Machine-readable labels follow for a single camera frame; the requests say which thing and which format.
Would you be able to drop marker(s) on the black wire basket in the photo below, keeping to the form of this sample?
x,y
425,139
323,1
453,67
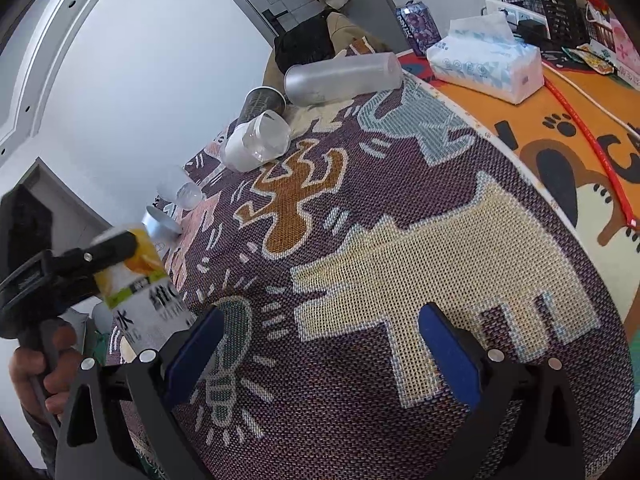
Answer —
x,y
564,21

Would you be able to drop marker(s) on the white cup with clear lid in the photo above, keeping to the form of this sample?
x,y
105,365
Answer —
x,y
253,144

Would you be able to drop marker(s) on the purple drink can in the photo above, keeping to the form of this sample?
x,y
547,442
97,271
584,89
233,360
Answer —
x,y
418,26

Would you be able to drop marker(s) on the orange cartoon dog mat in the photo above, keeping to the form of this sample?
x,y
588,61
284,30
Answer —
x,y
579,137

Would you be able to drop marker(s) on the person's left hand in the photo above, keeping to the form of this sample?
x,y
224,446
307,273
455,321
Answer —
x,y
26,364

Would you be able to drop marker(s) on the dark grey paper cup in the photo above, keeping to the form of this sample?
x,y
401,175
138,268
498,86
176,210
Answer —
x,y
258,101

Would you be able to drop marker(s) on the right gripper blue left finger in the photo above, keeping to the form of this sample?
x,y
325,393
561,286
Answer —
x,y
186,354

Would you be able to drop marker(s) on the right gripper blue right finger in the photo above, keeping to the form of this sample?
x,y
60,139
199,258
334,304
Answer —
x,y
456,353

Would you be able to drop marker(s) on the lemon label plastic bottle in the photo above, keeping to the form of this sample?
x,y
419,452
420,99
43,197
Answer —
x,y
143,300

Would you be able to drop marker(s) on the white blue tissue pack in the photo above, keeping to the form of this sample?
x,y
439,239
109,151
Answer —
x,y
482,54

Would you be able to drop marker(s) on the patterned woven tablecloth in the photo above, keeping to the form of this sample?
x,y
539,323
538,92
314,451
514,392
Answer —
x,y
321,262

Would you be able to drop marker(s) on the small clear plastic cup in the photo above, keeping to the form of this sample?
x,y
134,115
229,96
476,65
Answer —
x,y
177,187

